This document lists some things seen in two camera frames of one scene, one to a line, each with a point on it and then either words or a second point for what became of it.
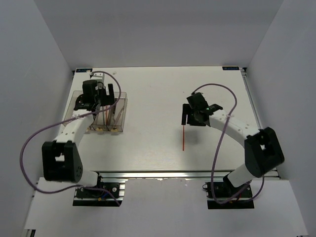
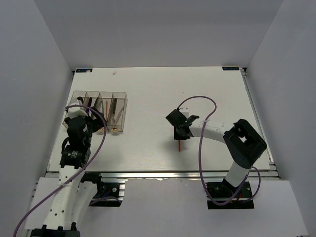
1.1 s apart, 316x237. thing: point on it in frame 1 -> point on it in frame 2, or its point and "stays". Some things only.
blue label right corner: x=230 y=68 stays
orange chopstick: x=106 y=115 stays
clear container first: x=70 y=110 stays
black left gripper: x=108 y=99 -> x=97 y=123
